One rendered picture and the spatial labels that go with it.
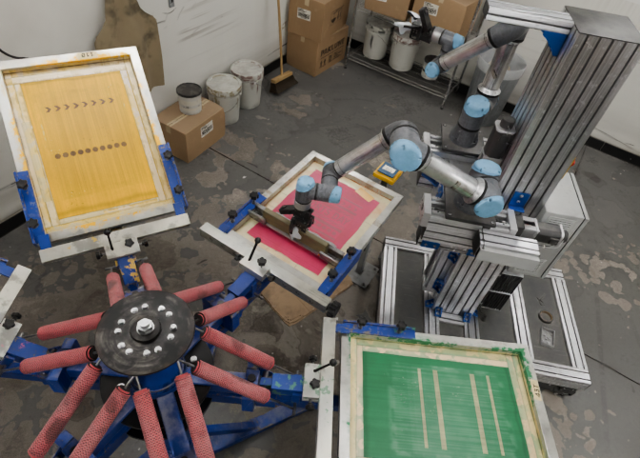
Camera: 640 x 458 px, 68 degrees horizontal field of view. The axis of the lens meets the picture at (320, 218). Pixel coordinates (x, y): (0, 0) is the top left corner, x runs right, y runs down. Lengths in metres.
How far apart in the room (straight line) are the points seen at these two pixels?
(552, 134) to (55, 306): 2.92
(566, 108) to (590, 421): 2.01
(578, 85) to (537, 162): 0.38
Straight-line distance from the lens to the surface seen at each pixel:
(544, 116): 2.18
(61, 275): 3.53
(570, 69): 2.09
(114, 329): 1.63
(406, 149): 1.77
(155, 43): 3.93
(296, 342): 3.06
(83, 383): 1.66
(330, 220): 2.38
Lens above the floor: 2.68
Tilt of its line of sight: 46 degrees down
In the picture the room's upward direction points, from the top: 10 degrees clockwise
